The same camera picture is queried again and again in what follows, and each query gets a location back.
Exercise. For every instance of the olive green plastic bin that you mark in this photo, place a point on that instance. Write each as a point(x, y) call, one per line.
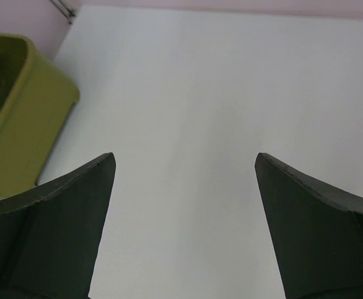
point(36, 99)

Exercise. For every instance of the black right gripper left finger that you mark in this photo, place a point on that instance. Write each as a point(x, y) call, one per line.
point(50, 235)

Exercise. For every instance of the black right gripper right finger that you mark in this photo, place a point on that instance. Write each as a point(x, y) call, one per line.
point(316, 230)

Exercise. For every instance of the aluminium frame post left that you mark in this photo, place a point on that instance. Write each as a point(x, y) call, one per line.
point(65, 9)

